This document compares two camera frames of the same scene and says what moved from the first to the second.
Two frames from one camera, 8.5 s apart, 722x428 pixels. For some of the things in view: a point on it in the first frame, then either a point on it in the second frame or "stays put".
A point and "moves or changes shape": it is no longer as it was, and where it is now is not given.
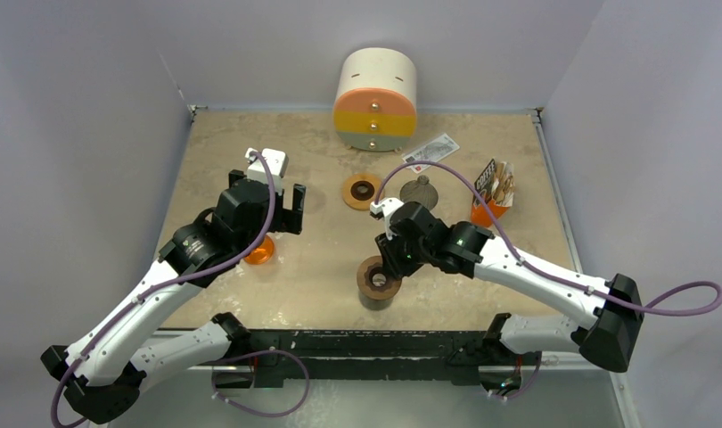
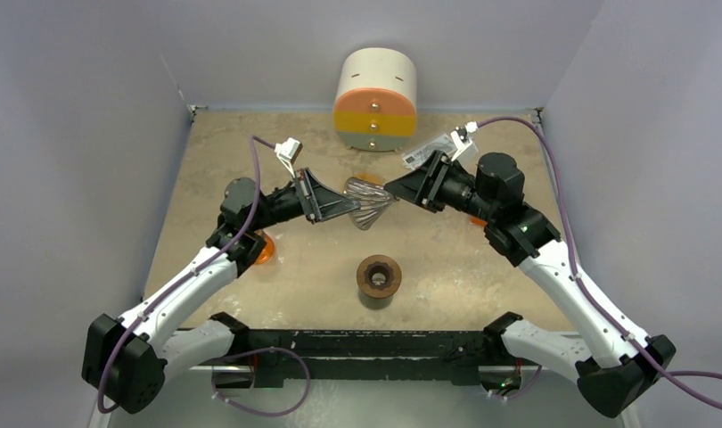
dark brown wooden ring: x=365 y=274 stays put
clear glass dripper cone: x=419 y=191 moves or changes shape
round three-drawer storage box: x=375 y=108 stays put
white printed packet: x=431 y=152 stays put
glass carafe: x=374 y=304 stays put
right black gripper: x=387 y=249 → x=434 y=181
